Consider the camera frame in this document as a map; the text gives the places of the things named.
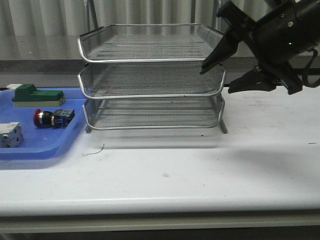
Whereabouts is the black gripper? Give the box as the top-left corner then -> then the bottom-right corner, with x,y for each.
200,0 -> 320,95

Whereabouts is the silver mesh tray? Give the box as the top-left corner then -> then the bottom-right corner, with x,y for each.
77,23 -> 223,63
82,95 -> 225,131
78,61 -> 226,100

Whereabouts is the red emergency stop button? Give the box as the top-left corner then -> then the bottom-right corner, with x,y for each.
33,108 -> 75,128

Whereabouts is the grey stone counter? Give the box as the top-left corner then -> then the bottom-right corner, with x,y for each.
0,32 -> 320,87

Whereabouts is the blue plastic tray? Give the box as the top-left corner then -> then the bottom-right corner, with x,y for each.
0,86 -> 87,161

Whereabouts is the green terminal block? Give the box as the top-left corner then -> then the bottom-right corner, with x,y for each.
11,84 -> 66,107

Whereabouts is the white circuit breaker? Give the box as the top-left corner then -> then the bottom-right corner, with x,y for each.
0,122 -> 23,148

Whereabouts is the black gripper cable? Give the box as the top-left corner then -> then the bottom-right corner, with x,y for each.
301,48 -> 320,88

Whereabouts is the silver metal rack frame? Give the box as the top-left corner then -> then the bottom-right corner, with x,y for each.
83,0 -> 229,134

